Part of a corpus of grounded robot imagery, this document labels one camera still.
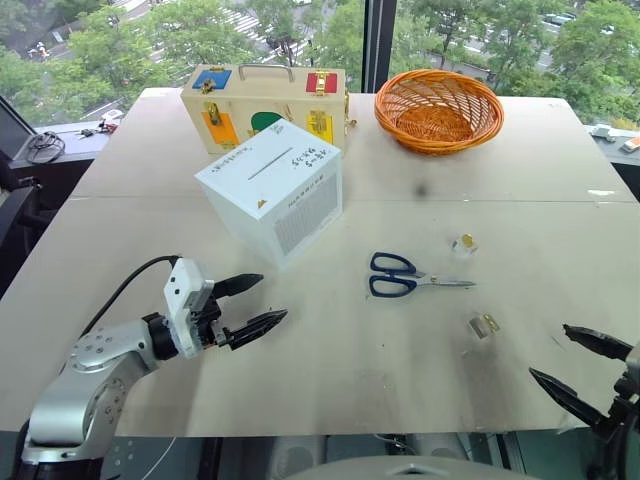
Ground black chair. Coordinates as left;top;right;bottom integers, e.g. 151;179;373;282
0;174;45;251

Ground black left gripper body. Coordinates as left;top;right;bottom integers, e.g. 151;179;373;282
188;293;237;351

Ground orange wicker basket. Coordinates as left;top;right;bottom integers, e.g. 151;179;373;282
373;68;505;157

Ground wooden latch lock box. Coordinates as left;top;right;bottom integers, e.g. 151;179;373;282
179;63;350;158

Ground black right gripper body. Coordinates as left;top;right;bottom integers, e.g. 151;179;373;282
588;372;640;480

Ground dark window frame post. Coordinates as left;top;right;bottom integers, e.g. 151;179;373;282
362;0;400;94

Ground blue handled scissors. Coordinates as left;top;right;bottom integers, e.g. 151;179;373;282
368;251;478;300

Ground black cable bundle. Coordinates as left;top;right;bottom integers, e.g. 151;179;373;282
24;130;67;164

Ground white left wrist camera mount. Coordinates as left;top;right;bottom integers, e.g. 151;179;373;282
163;257;217;360

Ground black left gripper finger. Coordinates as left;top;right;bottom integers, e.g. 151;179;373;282
221;308;290;350
213;273;265;301

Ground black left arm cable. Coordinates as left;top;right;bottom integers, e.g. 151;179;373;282
79;255;181;341

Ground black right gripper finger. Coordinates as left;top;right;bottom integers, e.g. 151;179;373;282
562;323;635;361
528;367;610;430

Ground white cardboard box with slot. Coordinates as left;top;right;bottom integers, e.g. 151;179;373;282
193;119;345;272

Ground small red white object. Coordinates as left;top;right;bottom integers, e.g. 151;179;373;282
98;110;125;133

